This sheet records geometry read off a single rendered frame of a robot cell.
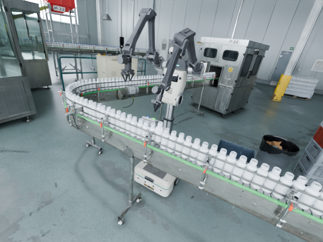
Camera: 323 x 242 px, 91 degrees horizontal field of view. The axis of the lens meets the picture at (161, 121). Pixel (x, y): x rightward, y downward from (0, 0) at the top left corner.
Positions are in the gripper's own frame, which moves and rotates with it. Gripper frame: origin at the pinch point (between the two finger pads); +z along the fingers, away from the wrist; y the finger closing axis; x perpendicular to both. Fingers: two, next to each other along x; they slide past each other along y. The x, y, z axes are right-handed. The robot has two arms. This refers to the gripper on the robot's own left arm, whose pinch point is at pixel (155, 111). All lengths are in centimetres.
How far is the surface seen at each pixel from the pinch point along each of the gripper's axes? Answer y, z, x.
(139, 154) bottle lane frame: 3.0, 37.6, -12.1
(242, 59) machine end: 32, -157, 309
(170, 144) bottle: 28.2, 18.3, -17.0
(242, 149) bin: 77, 12, 41
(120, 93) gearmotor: -102, -1, 73
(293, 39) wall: 213, -560, 1052
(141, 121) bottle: -0.3, 9.6, -17.9
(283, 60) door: 210, -448, 1089
